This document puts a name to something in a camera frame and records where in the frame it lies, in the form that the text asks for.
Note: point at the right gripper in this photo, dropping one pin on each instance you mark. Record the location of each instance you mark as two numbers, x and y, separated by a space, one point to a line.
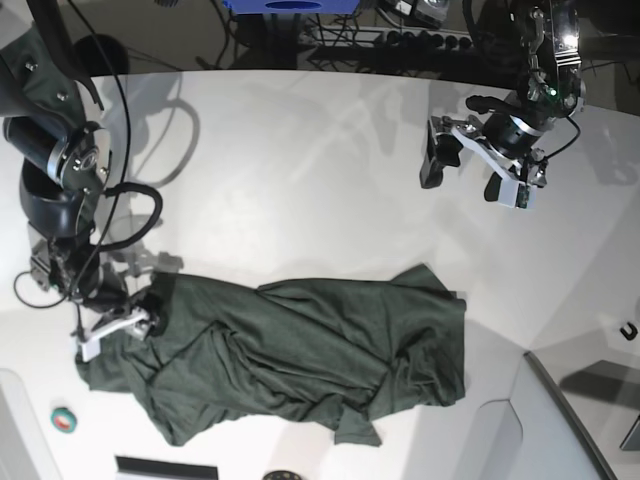
83 278

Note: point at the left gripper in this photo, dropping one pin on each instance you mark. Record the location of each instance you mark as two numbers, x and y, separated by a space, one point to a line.
507 129

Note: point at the dark green t-shirt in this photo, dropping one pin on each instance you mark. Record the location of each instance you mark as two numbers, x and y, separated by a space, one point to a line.
339 353

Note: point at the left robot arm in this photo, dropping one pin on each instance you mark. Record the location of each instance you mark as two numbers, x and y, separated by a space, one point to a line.
546 61

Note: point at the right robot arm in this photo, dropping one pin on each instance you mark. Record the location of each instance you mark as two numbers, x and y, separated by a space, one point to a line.
65 174

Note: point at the green red tape roll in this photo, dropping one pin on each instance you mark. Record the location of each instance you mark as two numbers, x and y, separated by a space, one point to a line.
63 420

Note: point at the grey power strip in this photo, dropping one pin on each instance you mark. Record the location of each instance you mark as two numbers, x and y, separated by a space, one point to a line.
378 37

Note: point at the black U-shaped hook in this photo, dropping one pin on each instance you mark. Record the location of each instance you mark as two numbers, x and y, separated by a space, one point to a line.
629 331

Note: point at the small black round object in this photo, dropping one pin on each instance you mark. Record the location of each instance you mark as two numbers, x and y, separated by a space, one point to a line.
282 475

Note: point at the blue plastic bin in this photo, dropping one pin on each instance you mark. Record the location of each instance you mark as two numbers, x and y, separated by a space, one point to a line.
291 6

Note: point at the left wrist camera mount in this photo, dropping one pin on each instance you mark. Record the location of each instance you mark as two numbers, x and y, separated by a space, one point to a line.
516 194

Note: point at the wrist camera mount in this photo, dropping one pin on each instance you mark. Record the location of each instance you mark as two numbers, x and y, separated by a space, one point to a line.
89 347
516 194

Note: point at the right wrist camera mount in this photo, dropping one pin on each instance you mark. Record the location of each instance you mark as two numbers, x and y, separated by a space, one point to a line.
89 347

